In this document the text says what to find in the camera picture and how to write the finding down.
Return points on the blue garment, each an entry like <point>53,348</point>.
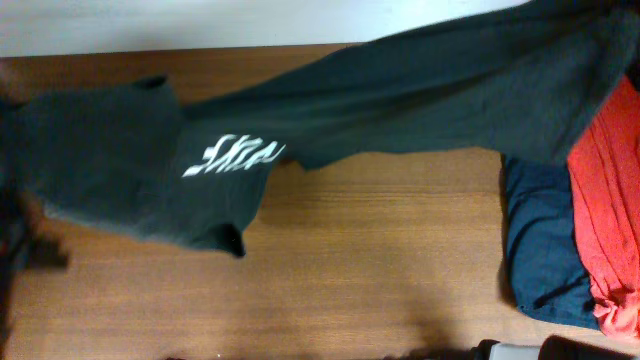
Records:
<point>543,269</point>

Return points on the red garment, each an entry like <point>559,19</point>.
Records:
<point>604,174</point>

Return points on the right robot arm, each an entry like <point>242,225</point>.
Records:
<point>553,348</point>

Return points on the dark green Nike t-shirt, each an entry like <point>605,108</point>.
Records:
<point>130,159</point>

